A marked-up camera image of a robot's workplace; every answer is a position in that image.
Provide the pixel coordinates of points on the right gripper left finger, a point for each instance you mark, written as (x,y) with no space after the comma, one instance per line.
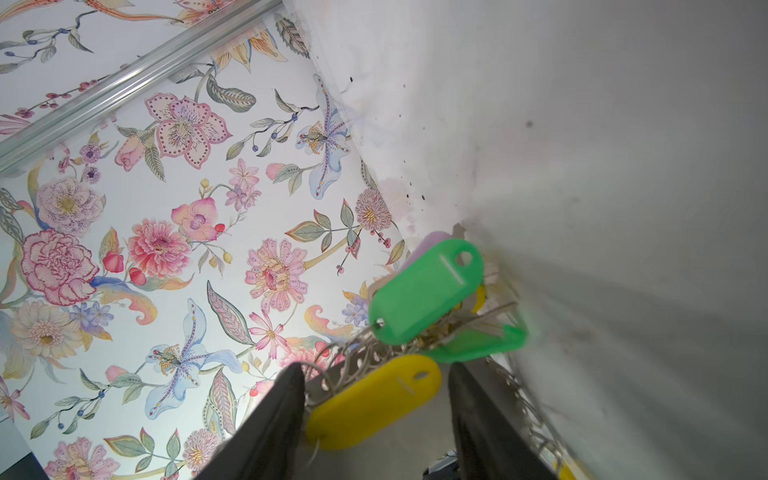
(265,446)

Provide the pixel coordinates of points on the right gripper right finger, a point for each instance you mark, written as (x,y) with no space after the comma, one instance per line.
(488,447)

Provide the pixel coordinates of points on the yellow key tag front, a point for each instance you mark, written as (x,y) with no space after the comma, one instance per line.
(373,403)

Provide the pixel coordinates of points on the yellow key tag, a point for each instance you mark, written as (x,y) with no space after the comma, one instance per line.
(474,302)
(373,403)

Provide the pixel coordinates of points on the dark green key tag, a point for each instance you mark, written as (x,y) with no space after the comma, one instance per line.
(472,345)

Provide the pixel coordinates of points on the light green key tag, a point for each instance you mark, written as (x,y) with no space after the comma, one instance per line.
(425,291)

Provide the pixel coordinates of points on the lilac key tag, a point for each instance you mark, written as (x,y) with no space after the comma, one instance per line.
(428,242)

